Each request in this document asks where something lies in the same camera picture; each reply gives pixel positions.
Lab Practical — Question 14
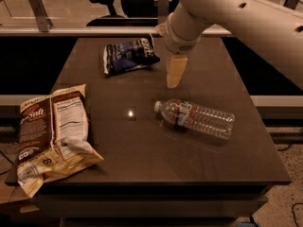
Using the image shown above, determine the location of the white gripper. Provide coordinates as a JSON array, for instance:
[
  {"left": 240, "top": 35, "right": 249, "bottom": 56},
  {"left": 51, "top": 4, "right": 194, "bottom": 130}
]
[{"left": 155, "top": 13, "right": 203, "bottom": 89}]

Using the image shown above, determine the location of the blue chip bag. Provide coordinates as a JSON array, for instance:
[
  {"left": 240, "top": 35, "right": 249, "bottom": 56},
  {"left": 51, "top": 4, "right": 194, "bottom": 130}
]
[{"left": 103, "top": 35, "right": 160, "bottom": 76}]

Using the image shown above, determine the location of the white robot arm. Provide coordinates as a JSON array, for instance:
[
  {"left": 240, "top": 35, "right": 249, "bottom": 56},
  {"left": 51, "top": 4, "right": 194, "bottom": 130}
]
[{"left": 160, "top": 0, "right": 303, "bottom": 88}]

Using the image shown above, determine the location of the brown sea salt chip bag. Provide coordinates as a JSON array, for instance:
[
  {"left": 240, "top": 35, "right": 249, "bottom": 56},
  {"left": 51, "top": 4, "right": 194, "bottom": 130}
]
[{"left": 17, "top": 84, "right": 102, "bottom": 198}]

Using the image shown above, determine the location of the black office chair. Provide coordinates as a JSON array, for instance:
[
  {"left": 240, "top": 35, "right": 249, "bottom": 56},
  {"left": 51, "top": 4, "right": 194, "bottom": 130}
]
[{"left": 87, "top": 0, "right": 179, "bottom": 26}]

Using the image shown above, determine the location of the clear plastic water bottle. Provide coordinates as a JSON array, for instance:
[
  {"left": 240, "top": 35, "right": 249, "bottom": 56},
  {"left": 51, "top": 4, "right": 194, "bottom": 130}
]
[{"left": 154, "top": 98, "right": 235, "bottom": 140}]

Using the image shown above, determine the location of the glass railing panel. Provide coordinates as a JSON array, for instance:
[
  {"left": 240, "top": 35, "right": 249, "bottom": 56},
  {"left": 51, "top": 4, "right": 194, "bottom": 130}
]
[{"left": 0, "top": 0, "right": 303, "bottom": 30}]

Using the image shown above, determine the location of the middle metal railing bracket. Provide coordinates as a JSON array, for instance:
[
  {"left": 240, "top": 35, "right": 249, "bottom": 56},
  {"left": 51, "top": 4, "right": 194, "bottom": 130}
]
[{"left": 158, "top": 0, "right": 169, "bottom": 24}]

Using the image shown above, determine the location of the left metal railing bracket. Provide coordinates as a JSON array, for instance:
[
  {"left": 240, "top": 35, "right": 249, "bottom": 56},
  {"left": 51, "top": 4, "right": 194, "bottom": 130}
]
[{"left": 28, "top": 0, "right": 52, "bottom": 32}]

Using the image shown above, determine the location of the black floor cable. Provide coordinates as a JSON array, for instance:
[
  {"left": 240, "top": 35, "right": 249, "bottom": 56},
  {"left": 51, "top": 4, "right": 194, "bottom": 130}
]
[{"left": 276, "top": 142, "right": 303, "bottom": 227}]

